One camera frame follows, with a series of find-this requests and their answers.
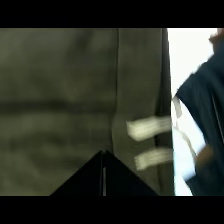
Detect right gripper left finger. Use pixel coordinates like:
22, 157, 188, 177
49, 150, 105, 197

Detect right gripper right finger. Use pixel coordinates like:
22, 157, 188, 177
104, 150, 160, 197

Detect dark green pants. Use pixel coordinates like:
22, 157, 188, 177
0, 27, 176, 197

